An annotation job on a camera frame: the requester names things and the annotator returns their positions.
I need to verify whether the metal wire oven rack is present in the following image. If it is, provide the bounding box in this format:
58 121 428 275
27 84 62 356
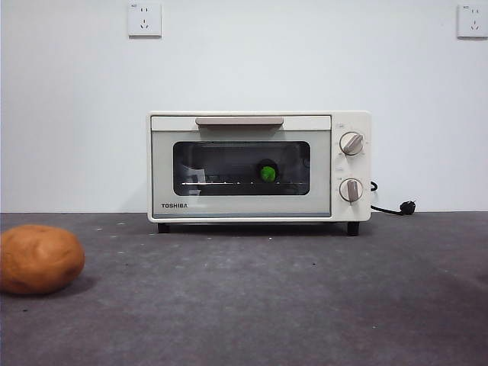
181 178 308 186

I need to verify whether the large beige oven knob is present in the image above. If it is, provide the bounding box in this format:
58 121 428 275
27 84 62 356
338 131 364 156

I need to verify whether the cream white toaster oven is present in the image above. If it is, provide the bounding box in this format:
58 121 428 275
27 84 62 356
146 110 372 236

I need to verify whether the oven door with beige handle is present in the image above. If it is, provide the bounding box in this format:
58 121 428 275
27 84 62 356
150 114 332 219

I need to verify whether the small beige oven knob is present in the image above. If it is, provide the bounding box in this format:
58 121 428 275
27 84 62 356
338 177 364 202

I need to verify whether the purple eggplant with green cap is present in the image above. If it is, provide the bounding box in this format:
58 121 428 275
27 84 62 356
255 158 279 183

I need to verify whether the white wall socket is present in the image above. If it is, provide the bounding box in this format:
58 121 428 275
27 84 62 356
127 2 162 38
457 3 488 39

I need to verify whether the black oven power cable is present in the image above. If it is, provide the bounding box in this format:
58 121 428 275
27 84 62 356
368 179 417 217

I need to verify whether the brown potato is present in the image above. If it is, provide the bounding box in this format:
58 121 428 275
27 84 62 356
0 223 85 295

